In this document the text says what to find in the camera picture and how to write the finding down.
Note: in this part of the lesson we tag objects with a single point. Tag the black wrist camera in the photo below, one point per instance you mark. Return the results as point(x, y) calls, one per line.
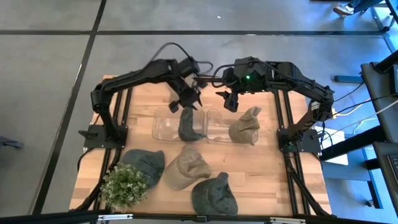
point(188, 67)
point(245, 63)

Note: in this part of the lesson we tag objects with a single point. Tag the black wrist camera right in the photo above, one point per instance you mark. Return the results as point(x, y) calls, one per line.
point(245, 63)

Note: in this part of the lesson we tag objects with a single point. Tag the white sheet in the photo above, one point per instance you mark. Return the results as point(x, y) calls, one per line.
point(334, 149)

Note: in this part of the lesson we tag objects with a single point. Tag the black frame crossbar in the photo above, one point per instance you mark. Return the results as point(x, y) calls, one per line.
point(62, 216)

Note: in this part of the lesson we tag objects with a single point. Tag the dark grey desk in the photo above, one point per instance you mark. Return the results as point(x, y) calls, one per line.
point(377, 93)

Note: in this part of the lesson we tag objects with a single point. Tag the dark green baseball cap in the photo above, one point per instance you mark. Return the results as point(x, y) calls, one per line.
point(186, 127)
point(214, 197)
point(146, 163)

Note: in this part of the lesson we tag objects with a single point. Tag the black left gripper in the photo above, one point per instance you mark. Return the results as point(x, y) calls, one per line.
point(186, 90)

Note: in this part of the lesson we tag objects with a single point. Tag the tan baseball cap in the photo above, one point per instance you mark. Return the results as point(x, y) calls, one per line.
point(186, 169)
point(244, 129)

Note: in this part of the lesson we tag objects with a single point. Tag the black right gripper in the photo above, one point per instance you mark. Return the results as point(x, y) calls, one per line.
point(231, 79)

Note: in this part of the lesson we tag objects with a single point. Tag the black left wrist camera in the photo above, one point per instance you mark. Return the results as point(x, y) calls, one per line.
point(188, 67)

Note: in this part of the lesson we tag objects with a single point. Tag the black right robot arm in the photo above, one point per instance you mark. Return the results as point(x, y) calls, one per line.
point(298, 81)

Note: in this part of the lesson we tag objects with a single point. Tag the black desk leg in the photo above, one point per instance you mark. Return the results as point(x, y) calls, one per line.
point(351, 143)

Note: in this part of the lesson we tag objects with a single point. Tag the silver bracket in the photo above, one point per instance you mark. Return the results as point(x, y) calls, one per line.
point(287, 220)
point(115, 217)

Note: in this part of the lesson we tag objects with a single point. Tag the person's leg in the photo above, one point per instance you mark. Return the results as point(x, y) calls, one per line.
point(362, 3)

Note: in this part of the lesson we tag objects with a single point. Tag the black frame rail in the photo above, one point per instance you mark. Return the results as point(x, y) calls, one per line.
point(128, 105)
point(286, 109)
point(277, 109)
point(117, 105)

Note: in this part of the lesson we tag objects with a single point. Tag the clear plastic bin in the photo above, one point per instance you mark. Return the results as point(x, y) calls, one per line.
point(217, 124)
point(164, 124)

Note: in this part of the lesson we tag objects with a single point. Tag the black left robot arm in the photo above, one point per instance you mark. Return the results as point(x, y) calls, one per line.
point(136, 76)

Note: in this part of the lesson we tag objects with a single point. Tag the person's foot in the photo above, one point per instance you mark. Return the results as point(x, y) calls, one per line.
point(343, 10)

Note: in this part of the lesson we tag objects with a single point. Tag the small green potted plant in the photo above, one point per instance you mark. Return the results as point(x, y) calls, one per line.
point(124, 188)

